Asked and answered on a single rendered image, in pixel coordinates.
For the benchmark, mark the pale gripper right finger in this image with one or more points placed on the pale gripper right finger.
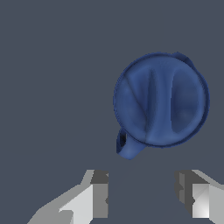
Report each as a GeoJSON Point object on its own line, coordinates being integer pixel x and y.
{"type": "Point", "coordinates": [201, 201]}

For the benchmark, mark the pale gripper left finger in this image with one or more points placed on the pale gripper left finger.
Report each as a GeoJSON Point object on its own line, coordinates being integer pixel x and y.
{"type": "Point", "coordinates": [87, 201]}

